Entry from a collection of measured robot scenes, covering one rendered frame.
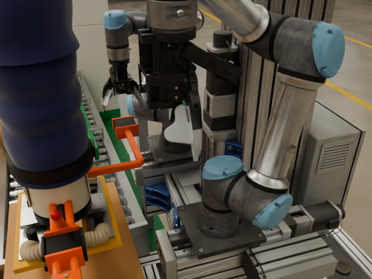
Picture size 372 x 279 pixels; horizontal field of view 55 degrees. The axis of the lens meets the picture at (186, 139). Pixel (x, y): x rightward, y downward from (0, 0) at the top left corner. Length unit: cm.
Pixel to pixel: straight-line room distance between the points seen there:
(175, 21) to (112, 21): 69
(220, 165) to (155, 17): 59
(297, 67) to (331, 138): 51
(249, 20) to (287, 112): 23
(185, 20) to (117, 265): 86
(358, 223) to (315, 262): 172
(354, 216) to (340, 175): 155
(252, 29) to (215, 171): 39
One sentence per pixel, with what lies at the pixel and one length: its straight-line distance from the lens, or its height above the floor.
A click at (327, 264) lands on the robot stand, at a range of 127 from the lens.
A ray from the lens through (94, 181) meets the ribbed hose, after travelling 128.
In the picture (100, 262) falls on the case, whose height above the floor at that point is 94.
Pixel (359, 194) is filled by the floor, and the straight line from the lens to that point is 324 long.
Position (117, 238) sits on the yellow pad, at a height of 107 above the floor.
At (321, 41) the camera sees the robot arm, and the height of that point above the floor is 164.
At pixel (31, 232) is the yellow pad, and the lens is 115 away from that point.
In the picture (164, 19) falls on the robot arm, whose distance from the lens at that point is 53.
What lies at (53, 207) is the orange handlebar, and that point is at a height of 119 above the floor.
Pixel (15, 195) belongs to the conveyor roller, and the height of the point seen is 54.
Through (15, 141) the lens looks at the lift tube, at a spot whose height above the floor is 139.
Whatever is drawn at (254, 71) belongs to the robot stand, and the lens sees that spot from 110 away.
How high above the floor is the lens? 185
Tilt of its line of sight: 31 degrees down
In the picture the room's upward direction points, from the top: straight up
